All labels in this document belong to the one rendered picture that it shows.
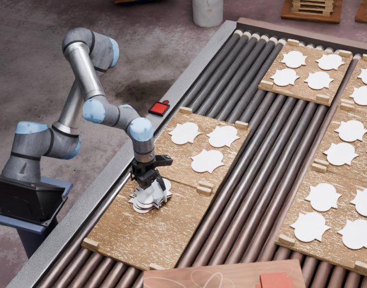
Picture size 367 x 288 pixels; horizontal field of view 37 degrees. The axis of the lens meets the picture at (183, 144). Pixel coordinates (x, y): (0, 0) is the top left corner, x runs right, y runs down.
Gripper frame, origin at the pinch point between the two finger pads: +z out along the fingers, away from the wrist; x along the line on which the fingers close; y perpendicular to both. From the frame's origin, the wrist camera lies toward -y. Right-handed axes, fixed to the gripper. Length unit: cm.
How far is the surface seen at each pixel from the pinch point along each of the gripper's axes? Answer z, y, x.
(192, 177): 3.9, -17.7, 2.9
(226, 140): 3.0, -42.3, -1.5
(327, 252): 4, -24, 62
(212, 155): 3.0, -31.5, 0.8
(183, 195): 3.9, -8.7, 7.2
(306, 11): 89, -280, -125
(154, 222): 3.9, 8.2, 8.7
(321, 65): 3, -114, -4
